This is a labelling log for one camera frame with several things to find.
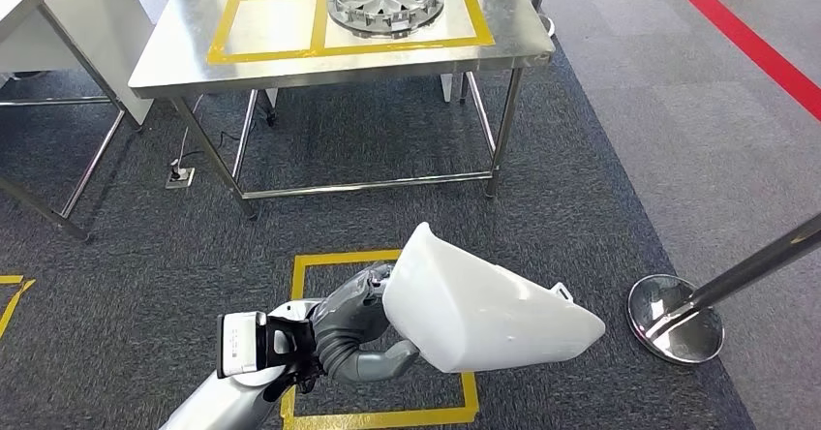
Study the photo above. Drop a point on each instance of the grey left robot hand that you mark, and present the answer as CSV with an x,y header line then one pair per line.
x,y
349,305

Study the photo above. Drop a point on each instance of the white plastic shell part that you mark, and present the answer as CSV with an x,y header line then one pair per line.
x,y
487,324

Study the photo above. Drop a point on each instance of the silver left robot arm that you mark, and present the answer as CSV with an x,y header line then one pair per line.
x,y
218,408

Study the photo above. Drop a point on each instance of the yellow tape on workbench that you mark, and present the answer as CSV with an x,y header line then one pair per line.
x,y
319,23

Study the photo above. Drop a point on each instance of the stainless steel workbench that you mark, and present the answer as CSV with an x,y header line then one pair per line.
x,y
186,36

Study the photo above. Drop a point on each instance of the yellow floor tape square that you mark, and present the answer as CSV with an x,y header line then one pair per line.
x,y
385,419

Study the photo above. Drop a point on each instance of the floor power socket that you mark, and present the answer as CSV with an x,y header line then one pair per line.
x,y
179,180

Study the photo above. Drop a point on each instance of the white furniture leg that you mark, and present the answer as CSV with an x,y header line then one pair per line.
x,y
446,87

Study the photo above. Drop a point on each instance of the silver wheel hubcap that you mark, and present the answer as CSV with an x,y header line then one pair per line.
x,y
385,3

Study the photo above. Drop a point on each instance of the white panel desk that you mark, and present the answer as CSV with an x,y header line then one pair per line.
x,y
109,29

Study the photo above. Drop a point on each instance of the steel table with metal legs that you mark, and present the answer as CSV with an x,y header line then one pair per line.
x,y
19,3

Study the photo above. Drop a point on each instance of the red barrier belt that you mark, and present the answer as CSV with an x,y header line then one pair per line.
x,y
737,32

